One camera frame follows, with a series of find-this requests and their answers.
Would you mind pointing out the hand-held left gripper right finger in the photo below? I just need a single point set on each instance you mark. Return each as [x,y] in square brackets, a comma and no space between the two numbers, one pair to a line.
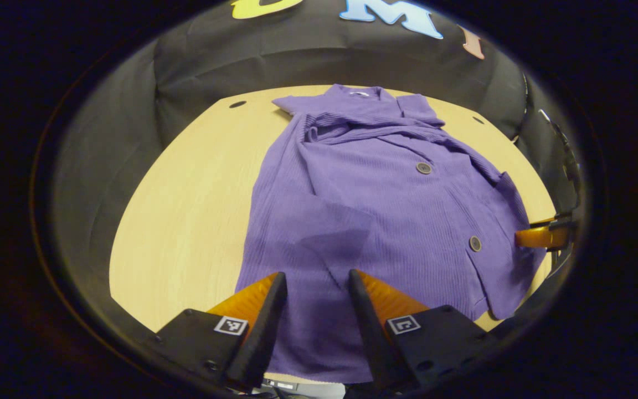
[371,332]

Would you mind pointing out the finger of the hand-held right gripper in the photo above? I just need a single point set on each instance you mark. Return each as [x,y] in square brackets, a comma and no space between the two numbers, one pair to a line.
[540,236]

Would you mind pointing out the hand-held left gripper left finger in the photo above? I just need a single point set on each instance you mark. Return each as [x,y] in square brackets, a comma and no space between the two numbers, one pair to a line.
[263,332]

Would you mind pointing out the purple knit cardigan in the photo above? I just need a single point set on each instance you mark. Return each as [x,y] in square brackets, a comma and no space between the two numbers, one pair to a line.
[380,210]

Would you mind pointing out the black backdrop cloth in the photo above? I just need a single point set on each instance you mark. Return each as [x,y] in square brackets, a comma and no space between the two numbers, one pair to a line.
[241,61]

